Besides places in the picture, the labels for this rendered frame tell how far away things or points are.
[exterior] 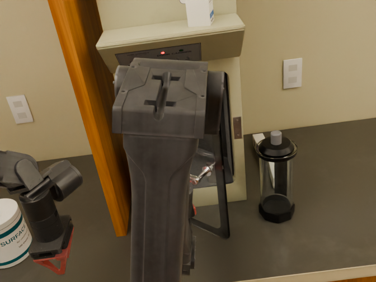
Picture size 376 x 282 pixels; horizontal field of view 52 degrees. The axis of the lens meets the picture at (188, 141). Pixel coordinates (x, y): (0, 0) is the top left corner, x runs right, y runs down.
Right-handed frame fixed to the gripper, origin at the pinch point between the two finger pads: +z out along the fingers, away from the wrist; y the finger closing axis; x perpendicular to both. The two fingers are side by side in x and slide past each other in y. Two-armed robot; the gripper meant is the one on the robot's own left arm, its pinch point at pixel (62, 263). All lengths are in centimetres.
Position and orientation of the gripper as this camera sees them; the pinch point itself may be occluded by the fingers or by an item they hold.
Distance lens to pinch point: 92.7
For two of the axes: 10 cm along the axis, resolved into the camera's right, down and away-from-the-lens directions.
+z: 1.2, 8.5, 5.1
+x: -9.9, 1.3, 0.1
